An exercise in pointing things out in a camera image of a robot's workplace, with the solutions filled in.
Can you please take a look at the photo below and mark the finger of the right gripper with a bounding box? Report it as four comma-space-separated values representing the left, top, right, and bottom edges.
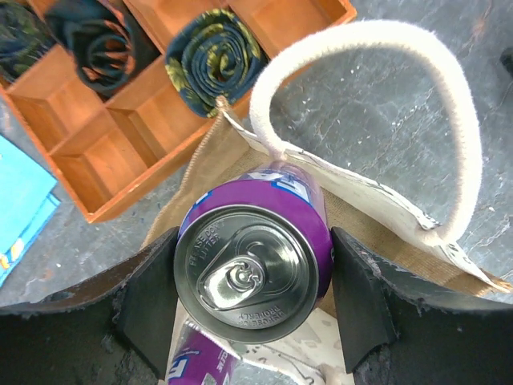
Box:
499, 47, 513, 76

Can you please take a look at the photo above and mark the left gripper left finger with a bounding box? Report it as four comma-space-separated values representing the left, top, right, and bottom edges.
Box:
1, 228, 178, 384

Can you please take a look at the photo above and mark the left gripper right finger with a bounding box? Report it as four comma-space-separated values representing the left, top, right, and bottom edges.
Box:
331, 227, 512, 384

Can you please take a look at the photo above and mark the purple can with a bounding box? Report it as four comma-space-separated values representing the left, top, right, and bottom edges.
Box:
174, 161, 333, 344
166, 319, 238, 385

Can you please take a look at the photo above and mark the purple can back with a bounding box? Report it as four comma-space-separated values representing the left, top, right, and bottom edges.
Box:
174, 161, 333, 344

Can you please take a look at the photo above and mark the brown canvas bag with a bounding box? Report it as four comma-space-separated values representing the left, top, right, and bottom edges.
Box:
145, 20, 509, 383

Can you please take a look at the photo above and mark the blue printed folded cloth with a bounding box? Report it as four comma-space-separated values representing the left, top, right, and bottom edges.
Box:
1, 138, 60, 282

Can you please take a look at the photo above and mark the orange wooden divided tray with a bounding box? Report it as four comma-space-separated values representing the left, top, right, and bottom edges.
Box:
1, 0, 357, 223

